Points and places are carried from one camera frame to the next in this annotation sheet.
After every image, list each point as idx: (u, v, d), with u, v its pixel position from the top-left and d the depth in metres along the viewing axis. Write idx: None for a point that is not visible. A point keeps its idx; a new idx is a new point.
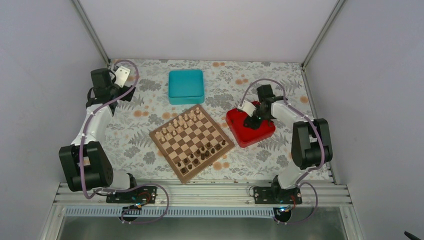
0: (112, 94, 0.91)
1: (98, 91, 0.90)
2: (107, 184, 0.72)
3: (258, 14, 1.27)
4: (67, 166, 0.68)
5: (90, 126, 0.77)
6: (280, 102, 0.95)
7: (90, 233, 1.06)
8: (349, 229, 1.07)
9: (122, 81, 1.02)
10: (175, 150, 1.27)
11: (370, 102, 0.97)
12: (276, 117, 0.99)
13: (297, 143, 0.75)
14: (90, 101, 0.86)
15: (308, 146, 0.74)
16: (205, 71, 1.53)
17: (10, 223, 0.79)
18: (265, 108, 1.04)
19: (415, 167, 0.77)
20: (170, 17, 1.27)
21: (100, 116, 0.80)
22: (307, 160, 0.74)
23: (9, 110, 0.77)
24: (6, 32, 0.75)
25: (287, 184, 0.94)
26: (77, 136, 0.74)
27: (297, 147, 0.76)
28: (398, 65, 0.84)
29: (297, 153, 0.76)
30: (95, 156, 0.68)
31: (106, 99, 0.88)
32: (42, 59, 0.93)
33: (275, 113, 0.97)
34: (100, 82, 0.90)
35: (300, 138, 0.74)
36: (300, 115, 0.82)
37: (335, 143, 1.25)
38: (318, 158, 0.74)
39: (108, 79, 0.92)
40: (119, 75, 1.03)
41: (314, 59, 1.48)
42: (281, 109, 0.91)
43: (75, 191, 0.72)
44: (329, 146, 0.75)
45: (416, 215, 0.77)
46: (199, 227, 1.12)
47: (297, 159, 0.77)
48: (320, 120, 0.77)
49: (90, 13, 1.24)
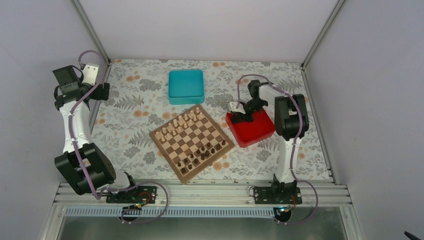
0: (81, 90, 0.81)
1: (66, 89, 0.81)
2: (113, 180, 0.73)
3: (257, 15, 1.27)
4: (67, 174, 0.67)
5: (74, 129, 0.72)
6: (266, 85, 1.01)
7: (91, 233, 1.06)
8: (349, 229, 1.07)
9: (91, 79, 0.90)
10: (175, 150, 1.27)
11: (371, 103, 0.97)
12: (264, 99, 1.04)
13: (278, 114, 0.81)
14: (60, 99, 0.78)
15: (287, 116, 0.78)
16: (205, 71, 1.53)
17: (11, 222, 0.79)
18: (254, 93, 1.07)
19: (414, 168, 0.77)
20: (170, 17, 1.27)
21: (79, 114, 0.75)
22: (287, 130, 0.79)
23: (10, 110, 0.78)
24: (6, 32, 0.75)
25: (282, 173, 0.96)
26: (66, 142, 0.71)
27: (277, 119, 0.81)
28: (397, 65, 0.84)
29: (278, 125, 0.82)
30: (95, 156, 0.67)
31: (78, 95, 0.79)
32: (42, 60, 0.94)
33: (262, 96, 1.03)
34: (66, 79, 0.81)
35: (279, 110, 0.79)
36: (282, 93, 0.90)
37: (336, 143, 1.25)
38: (297, 128, 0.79)
39: (75, 75, 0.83)
40: (87, 73, 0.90)
41: (314, 59, 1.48)
42: (267, 90, 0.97)
43: (82, 194, 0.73)
44: (307, 117, 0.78)
45: (416, 215, 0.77)
46: (199, 227, 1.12)
47: (279, 131, 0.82)
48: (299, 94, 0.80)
49: (90, 13, 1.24)
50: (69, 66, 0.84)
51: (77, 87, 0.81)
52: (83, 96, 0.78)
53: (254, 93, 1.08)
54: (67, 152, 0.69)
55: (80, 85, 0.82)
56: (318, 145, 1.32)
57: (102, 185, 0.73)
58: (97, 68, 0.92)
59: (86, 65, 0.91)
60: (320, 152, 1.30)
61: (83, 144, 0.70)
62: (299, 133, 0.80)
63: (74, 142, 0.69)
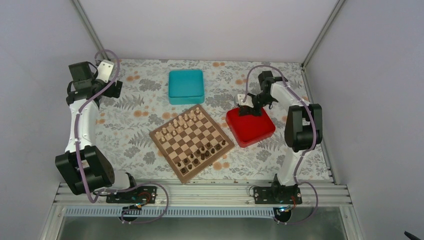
0: (93, 88, 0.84)
1: (79, 85, 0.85)
2: (111, 183, 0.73)
3: (258, 15, 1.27)
4: (66, 173, 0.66)
5: (79, 129, 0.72)
6: (280, 83, 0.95)
7: (91, 233, 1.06)
8: (349, 229, 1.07)
9: (105, 76, 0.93)
10: (175, 150, 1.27)
11: (371, 103, 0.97)
12: (275, 97, 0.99)
13: (290, 125, 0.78)
14: (72, 96, 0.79)
15: (300, 128, 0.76)
16: (205, 71, 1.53)
17: (11, 222, 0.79)
18: (265, 87, 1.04)
19: (414, 167, 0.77)
20: (170, 17, 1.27)
21: (87, 113, 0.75)
22: (298, 141, 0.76)
23: (10, 110, 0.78)
24: (6, 32, 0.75)
25: (284, 176, 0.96)
26: (69, 142, 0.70)
27: (289, 129, 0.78)
28: (397, 65, 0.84)
29: (289, 135, 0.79)
30: (95, 159, 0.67)
31: (89, 94, 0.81)
32: (42, 60, 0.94)
33: (274, 94, 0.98)
34: (80, 75, 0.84)
35: (293, 121, 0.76)
36: (297, 98, 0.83)
37: (336, 143, 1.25)
38: (309, 140, 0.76)
39: (89, 72, 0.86)
40: (102, 70, 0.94)
41: (314, 59, 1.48)
42: (281, 90, 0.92)
43: (78, 193, 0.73)
44: (320, 130, 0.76)
45: (416, 215, 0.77)
46: (199, 227, 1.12)
47: (289, 141, 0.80)
48: (315, 105, 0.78)
49: (90, 13, 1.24)
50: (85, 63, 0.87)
51: (90, 84, 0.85)
52: (93, 96, 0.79)
53: (266, 88, 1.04)
54: (69, 152, 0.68)
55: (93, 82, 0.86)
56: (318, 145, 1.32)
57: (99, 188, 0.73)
58: (112, 66, 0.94)
59: (102, 61, 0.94)
60: (320, 152, 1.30)
61: (86, 146, 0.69)
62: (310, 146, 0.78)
63: (77, 143, 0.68)
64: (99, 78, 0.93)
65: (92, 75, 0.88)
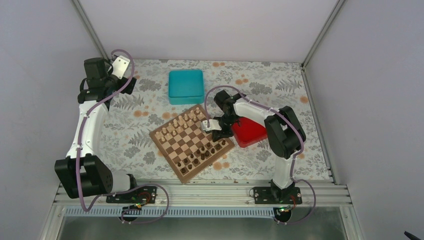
0: (105, 89, 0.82)
1: (92, 83, 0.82)
2: (107, 192, 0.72)
3: (257, 15, 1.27)
4: (62, 178, 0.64)
5: (83, 135, 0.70)
6: (241, 100, 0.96)
7: (91, 233, 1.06)
8: (349, 229, 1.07)
9: (120, 72, 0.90)
10: (175, 150, 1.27)
11: (371, 102, 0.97)
12: (240, 115, 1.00)
13: (273, 136, 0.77)
14: (82, 96, 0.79)
15: (283, 134, 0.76)
16: (205, 71, 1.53)
17: (11, 222, 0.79)
18: (228, 110, 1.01)
19: (414, 167, 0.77)
20: (169, 17, 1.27)
21: (95, 116, 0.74)
22: (288, 147, 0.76)
23: (10, 110, 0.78)
24: (7, 32, 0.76)
25: (282, 180, 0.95)
26: (72, 147, 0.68)
27: (274, 140, 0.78)
28: (398, 64, 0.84)
29: (276, 144, 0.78)
30: (93, 169, 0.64)
31: (100, 95, 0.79)
32: (42, 60, 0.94)
33: (239, 112, 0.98)
34: (94, 73, 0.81)
35: (274, 131, 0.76)
36: (268, 109, 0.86)
37: (336, 143, 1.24)
38: (297, 142, 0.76)
39: (103, 70, 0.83)
40: (117, 66, 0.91)
41: (314, 59, 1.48)
42: (246, 107, 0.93)
43: (74, 198, 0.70)
44: (301, 129, 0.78)
45: (416, 215, 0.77)
46: (199, 227, 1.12)
47: (279, 150, 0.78)
48: (285, 109, 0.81)
49: (90, 13, 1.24)
50: (101, 60, 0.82)
51: (103, 83, 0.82)
52: (104, 98, 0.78)
53: (230, 110, 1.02)
54: (69, 158, 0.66)
55: (106, 80, 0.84)
56: (318, 145, 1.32)
57: (96, 194, 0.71)
58: (128, 63, 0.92)
59: (117, 57, 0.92)
60: (320, 152, 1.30)
61: (87, 153, 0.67)
62: (301, 146, 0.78)
63: (78, 149, 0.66)
64: (114, 73, 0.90)
65: (106, 72, 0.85)
